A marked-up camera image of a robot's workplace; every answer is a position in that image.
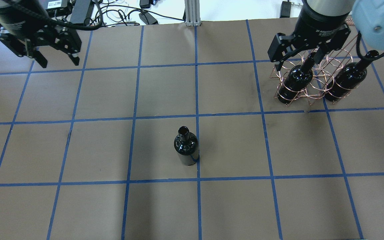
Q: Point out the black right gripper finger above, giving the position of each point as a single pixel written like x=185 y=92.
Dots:
x=320 y=54
x=284 y=47

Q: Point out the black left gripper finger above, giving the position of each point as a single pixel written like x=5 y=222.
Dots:
x=32 y=52
x=68 y=41

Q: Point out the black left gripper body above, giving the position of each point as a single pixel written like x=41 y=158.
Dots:
x=18 y=24

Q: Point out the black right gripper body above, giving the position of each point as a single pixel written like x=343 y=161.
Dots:
x=322 y=26

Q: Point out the dark glass wine bottle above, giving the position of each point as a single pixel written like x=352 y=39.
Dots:
x=186 y=144

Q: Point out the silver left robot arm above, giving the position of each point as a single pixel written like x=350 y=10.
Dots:
x=25 y=10

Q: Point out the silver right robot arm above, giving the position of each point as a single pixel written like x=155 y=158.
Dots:
x=368 y=16

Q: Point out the dark wine bottle in rack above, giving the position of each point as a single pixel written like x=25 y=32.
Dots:
x=297 y=80

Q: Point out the black power adapter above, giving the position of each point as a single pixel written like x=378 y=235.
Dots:
x=147 y=18

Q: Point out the copper wire wine rack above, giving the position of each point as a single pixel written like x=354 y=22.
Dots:
x=323 y=73

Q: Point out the aluminium frame post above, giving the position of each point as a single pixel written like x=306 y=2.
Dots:
x=192 y=13

